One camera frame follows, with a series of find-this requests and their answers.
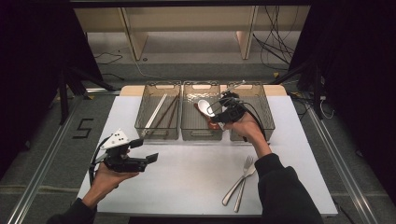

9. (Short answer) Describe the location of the right hand-held gripper cable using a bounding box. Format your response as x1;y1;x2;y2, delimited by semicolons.
205;95;269;145

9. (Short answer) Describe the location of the person's left hand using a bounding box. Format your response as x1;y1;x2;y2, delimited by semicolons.
89;163;140;201

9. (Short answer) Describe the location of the short aluminium floor rail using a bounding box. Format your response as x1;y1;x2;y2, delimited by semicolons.
84;88;122;95

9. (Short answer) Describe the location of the black floor cable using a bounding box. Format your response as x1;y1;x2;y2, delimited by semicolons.
93;50;125;82

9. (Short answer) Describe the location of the beige wooden shelf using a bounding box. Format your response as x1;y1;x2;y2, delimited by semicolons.
74;5;312;62

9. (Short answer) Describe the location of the hand-held gripper cable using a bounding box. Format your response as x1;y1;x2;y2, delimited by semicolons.
88;135;114;188
205;95;269;145

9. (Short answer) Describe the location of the person's right hand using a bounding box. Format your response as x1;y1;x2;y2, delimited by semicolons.
223;111;273;158

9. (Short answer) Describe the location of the left hand-held gripper cable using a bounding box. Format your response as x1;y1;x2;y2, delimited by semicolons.
88;135;114;188

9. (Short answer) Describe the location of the white chopstick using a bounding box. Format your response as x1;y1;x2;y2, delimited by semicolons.
145;92;169;131
143;92;167;131

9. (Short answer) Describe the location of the black cable bundle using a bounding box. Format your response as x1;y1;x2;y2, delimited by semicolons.
251;5;302;72

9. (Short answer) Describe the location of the smoky clear plastic bin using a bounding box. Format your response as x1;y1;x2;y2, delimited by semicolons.
180;80;225;142
134;80;182;141
226;81;276;142

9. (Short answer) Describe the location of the white ceramic spoon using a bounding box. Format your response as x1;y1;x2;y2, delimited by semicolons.
197;99;219;119

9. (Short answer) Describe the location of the silver metal spoon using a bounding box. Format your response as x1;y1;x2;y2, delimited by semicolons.
221;163;258;207

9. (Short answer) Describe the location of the black curtain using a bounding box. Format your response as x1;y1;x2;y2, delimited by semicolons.
288;0;396;200
0;0;104;178

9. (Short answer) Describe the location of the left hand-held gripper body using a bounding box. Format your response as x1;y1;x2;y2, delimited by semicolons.
99;128;148;174

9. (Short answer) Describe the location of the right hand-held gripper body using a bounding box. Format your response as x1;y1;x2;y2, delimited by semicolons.
211;79;248;124

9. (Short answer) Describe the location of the black metal stand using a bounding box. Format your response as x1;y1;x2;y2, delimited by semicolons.
268;59;326;120
57;63;118;126

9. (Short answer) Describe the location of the white floor cable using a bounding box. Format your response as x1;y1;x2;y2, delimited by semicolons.
134;59;164;80

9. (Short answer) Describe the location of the brown wooden spoon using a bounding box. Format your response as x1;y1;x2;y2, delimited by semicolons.
193;102;221;131

